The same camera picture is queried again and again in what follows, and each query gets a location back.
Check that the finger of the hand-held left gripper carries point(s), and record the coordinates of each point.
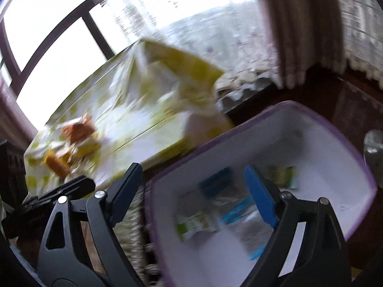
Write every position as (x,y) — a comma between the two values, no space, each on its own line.
(73,184)

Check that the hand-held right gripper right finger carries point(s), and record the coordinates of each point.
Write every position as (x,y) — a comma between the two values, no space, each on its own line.
(261,195)

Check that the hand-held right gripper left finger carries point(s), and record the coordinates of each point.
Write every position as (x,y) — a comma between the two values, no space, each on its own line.
(128,187)

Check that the clear packet with blue stripe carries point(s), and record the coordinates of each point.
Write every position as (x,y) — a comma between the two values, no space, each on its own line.
(239,212)

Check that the green and white snack packet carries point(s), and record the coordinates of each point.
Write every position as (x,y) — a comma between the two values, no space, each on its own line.
(282,176)

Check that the blue snack packet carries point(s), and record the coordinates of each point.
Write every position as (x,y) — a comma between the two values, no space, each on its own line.
(216,181)

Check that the white box with purple rim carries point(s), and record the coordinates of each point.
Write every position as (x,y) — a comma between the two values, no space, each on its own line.
(314,155)

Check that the white packet with green label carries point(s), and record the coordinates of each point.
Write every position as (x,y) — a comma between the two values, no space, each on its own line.
(196,220)

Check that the orange snack packet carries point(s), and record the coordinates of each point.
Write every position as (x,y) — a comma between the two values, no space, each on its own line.
(56,164)
(79,128)

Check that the woven straw mat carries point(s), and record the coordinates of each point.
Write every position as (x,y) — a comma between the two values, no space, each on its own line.
(134,219)

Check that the yellow snack packet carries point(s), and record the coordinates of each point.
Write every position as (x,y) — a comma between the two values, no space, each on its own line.
(88,149)

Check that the yellow checked tablecloth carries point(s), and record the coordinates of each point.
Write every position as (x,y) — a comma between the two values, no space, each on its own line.
(143,110)

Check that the pink curtain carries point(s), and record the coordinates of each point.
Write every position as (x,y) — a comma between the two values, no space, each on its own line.
(15,116)
(290,30)

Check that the glass jar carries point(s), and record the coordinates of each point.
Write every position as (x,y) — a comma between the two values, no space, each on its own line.
(374,152)

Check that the white lace curtain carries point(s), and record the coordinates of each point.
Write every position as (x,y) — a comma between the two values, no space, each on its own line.
(194,21)

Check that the dark window frame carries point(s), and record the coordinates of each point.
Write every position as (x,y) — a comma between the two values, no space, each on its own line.
(89,27)

